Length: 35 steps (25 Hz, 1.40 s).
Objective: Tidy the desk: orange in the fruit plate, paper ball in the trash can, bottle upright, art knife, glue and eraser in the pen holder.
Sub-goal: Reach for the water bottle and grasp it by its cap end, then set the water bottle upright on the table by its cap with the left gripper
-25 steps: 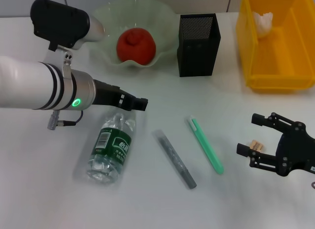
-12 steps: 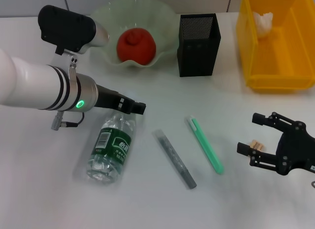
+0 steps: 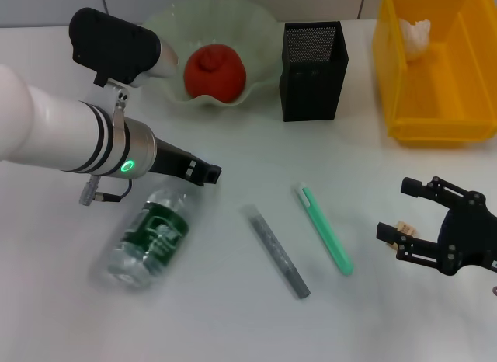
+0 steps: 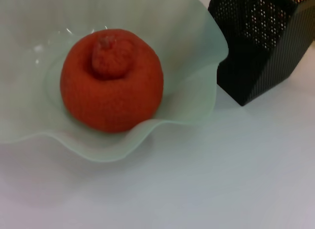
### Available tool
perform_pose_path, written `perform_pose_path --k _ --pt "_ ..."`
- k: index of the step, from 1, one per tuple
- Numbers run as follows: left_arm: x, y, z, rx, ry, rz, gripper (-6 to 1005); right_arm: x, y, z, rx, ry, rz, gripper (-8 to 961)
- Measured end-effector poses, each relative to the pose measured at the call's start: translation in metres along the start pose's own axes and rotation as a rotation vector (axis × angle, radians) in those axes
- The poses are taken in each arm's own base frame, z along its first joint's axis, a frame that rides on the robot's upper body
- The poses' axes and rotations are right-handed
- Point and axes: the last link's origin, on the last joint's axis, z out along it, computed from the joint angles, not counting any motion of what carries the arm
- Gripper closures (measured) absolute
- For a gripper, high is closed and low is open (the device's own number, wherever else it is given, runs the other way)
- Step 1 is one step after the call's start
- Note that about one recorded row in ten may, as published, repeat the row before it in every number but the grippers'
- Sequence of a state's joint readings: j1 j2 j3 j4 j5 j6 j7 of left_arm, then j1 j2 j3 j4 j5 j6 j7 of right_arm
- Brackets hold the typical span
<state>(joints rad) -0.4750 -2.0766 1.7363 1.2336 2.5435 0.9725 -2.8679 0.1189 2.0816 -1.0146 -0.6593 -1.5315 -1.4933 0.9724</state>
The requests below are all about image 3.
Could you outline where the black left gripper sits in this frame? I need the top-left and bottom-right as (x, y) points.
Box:
(149, 137), (222, 186)

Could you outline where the tan eraser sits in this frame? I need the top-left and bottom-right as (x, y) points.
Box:
(385, 220), (415, 249)

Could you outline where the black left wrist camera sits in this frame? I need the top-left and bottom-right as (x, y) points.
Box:
(68, 7), (180, 89)

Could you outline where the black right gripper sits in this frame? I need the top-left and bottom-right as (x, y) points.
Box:
(375, 176), (497, 277)

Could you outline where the grey glitter pen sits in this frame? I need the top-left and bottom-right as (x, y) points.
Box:
(240, 204), (311, 300)

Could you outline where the clear green-label water bottle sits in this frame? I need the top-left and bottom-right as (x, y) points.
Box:
(91, 185), (195, 289)

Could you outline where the black mesh pen holder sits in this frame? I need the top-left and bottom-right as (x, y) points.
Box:
(278, 20), (349, 123)

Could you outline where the white paper ball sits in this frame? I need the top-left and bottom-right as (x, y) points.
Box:
(398, 16), (432, 62)

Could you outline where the yellow plastic bin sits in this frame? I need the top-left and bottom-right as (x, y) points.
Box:
(371, 0), (497, 148)

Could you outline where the mint green pen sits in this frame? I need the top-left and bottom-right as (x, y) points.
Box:
(291, 182), (354, 277)

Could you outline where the green glass fruit bowl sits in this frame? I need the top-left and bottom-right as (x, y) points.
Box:
(134, 0), (279, 111)

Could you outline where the orange fruit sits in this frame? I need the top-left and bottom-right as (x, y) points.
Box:
(183, 44), (248, 103)

